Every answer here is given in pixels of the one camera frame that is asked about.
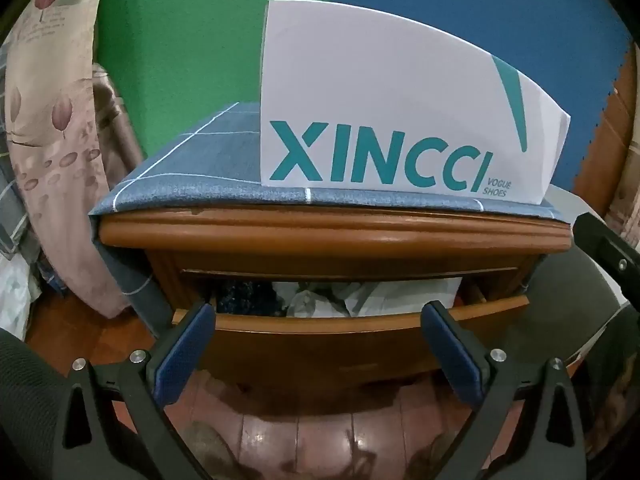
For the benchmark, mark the blue foam mat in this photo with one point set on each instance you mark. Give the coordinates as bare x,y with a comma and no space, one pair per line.
475,5

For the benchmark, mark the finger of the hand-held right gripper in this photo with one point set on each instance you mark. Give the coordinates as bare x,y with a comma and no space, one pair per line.
607,255

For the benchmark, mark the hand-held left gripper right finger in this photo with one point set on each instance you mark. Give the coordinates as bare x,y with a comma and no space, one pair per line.
454,355

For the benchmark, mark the green foam mat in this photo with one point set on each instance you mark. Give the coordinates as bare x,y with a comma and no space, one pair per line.
190,50

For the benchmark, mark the dark patterned underwear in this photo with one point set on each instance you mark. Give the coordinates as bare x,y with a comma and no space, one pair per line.
245,297

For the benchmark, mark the beige patterned curtain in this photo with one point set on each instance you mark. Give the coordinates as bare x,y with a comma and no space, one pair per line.
627,200

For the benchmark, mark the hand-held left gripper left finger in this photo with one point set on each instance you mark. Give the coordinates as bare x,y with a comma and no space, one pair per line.
185,352

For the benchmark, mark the blue checked cloth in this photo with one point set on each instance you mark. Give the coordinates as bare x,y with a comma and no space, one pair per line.
210,160

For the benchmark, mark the white shoe box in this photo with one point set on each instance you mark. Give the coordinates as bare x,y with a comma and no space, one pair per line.
375,85

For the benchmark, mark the clear plastic bag of clothes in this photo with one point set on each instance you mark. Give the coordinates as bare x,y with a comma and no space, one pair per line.
310,300

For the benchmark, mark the wooden door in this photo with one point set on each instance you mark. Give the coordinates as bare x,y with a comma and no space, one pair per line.
617,125

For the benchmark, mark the wooden nightstand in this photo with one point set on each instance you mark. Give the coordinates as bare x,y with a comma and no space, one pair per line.
325,237

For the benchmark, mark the pale checked underwear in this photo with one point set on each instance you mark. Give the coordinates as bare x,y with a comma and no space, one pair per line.
400,292

